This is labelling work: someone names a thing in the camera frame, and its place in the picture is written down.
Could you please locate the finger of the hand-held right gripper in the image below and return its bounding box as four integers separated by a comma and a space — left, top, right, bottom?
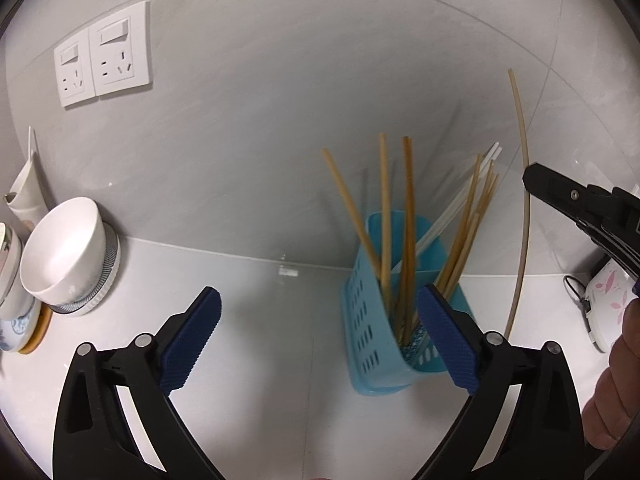
522, 162, 608, 226

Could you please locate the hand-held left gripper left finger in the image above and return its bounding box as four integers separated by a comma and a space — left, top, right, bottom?
52, 286, 222, 480

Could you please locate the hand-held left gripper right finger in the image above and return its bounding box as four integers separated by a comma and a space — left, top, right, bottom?
417, 284, 586, 480

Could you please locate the blue plastic utensil holder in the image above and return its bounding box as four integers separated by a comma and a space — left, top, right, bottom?
340, 211, 476, 397

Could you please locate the pale chopstick red print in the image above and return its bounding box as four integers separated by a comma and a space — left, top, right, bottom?
440, 160, 492, 288

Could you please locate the person's right hand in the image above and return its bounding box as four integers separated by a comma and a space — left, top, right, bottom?
581, 305, 640, 451

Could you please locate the white flowered rice cooker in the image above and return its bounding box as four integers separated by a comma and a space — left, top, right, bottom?
582, 259, 640, 353

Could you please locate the white ribbed dish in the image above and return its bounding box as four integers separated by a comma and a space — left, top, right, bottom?
50, 225, 122, 317

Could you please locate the white plastic stick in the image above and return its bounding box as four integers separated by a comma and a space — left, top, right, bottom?
400, 142, 503, 268

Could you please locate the black power cord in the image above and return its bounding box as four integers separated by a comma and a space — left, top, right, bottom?
563, 274, 596, 333

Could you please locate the white wall socket plate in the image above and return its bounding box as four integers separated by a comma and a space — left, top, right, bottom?
53, 27, 97, 108
89, 0, 151, 97

